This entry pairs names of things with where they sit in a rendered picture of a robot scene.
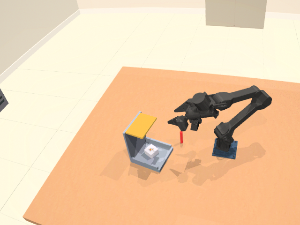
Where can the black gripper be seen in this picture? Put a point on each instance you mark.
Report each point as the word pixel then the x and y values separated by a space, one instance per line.
pixel 192 113

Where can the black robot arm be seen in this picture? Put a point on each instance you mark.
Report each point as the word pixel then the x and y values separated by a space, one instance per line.
pixel 208 103

